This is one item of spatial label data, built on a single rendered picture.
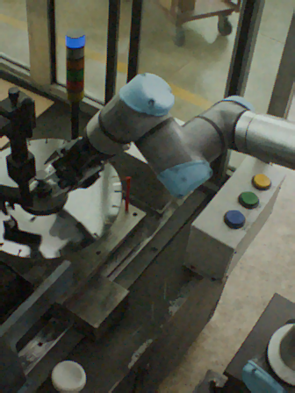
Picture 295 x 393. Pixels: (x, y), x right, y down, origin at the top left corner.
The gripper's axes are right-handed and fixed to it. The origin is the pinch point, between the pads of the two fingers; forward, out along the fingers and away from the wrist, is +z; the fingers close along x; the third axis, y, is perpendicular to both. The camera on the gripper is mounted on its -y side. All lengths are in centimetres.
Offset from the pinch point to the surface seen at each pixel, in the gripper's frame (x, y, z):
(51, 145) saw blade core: -9.9, -10.0, 7.5
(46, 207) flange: 2.1, 4.1, 2.8
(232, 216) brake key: 26.1, -23.4, -11.4
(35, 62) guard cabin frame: -42, -42, 30
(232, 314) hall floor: 68, -75, 59
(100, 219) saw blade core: 10.5, -1.4, -2.2
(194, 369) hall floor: 73, -47, 63
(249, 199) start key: 25.9, -30.1, -12.9
